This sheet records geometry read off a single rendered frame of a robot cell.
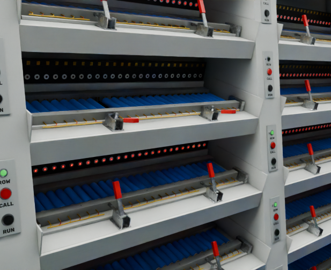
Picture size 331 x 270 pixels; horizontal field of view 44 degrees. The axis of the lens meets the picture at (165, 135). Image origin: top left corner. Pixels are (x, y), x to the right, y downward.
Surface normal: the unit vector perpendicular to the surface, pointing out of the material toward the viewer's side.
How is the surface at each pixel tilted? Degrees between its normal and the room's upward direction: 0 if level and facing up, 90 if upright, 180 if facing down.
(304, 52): 112
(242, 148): 90
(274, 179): 90
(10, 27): 90
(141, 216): 22
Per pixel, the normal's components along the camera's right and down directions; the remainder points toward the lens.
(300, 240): 0.18, -0.92
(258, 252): -0.78, 0.10
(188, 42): 0.61, 0.39
